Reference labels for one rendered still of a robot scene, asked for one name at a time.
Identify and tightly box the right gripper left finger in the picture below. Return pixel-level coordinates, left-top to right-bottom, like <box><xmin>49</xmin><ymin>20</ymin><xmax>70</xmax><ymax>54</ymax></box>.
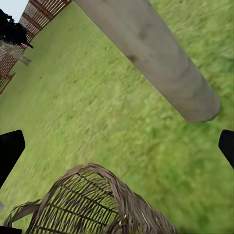
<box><xmin>0</xmin><ymin>130</ymin><xmax>25</xmax><ymax>188</ymax></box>

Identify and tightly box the wicker basket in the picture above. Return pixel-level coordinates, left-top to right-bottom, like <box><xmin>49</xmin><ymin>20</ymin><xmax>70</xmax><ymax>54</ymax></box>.
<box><xmin>4</xmin><ymin>162</ymin><xmax>180</xmax><ymax>234</ymax></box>

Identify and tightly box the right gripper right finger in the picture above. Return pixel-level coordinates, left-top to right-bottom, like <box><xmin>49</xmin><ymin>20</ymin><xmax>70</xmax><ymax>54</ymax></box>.
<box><xmin>219</xmin><ymin>129</ymin><xmax>234</xmax><ymax>168</ymax></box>

